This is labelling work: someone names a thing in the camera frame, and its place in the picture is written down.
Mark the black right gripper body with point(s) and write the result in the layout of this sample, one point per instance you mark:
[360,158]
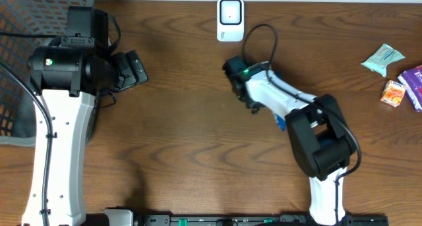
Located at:
[231,71]

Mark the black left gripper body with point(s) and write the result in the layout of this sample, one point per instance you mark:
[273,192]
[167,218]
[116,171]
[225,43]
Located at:
[132,72]

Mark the blue oreo cookie pack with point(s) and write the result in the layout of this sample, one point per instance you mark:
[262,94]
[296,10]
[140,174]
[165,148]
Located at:
[280,122]

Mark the green wet tissue pack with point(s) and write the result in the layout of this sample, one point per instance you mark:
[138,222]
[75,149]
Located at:
[384,56]

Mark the orange tissue pack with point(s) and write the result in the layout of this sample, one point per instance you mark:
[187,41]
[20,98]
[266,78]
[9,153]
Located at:
[393,93]

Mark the purple sanitary pad pack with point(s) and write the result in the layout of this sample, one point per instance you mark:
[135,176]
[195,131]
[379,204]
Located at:
[412,80]

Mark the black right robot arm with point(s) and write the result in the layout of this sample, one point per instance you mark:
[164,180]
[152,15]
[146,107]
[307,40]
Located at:
[321,142]

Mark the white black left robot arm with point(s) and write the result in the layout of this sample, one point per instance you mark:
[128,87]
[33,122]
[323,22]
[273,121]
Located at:
[70,75]

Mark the grey plastic mesh basket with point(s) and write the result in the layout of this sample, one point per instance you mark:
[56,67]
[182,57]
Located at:
[45,17]

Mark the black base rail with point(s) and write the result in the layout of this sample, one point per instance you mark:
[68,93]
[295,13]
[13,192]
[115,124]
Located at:
[285,219]

